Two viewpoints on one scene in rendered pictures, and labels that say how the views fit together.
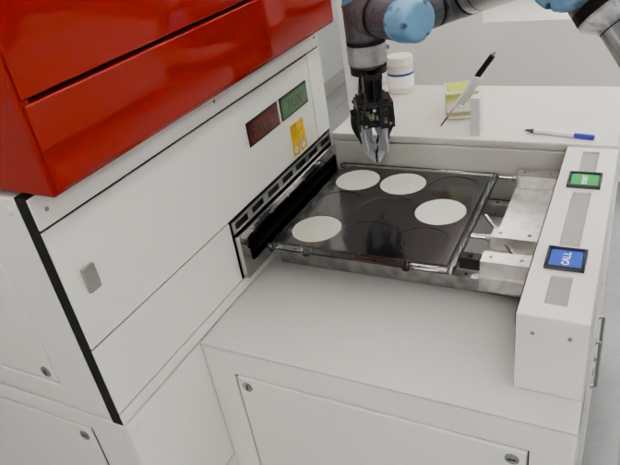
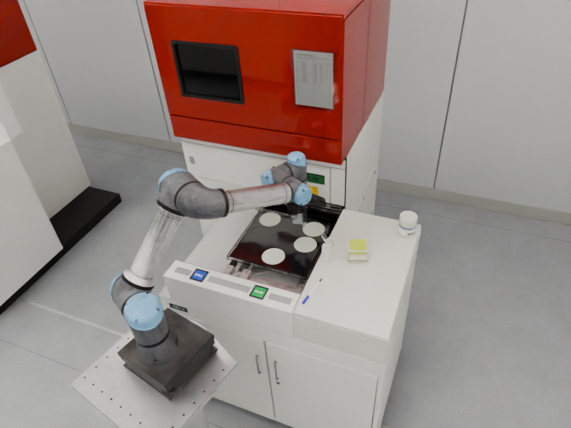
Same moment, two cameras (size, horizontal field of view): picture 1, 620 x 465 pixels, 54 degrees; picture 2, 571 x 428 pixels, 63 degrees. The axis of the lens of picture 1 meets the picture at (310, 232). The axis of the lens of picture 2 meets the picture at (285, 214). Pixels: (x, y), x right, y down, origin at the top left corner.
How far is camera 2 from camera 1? 2.09 m
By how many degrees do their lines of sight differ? 67
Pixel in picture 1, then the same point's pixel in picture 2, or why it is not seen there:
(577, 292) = (180, 275)
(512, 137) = (315, 273)
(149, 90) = (208, 131)
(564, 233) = (218, 279)
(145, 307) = (208, 180)
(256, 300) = (248, 216)
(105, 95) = (193, 124)
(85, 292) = (189, 161)
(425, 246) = (245, 250)
